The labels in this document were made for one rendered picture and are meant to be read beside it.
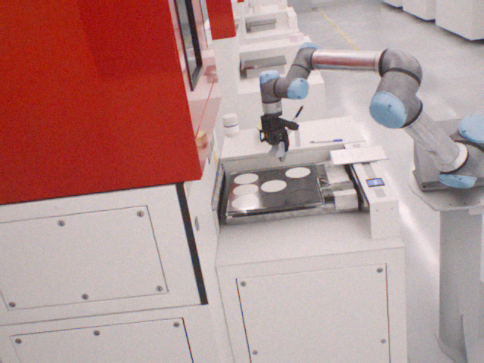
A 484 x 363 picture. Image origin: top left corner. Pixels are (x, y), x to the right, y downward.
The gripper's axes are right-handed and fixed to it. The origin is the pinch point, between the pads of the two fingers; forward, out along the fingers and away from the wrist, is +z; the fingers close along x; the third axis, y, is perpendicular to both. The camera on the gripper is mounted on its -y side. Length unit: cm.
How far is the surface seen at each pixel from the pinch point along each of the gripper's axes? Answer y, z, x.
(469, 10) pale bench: -612, 54, -248
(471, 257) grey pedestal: -46, 49, 55
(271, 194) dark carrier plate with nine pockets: 12.6, 9.5, 5.0
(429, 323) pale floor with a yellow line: -52, 99, 32
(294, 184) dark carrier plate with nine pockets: 1.4, 9.5, 6.6
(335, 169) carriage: -21.2, 11.4, 8.2
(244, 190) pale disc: 16.3, 9.4, -6.5
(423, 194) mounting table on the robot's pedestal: -31, 17, 43
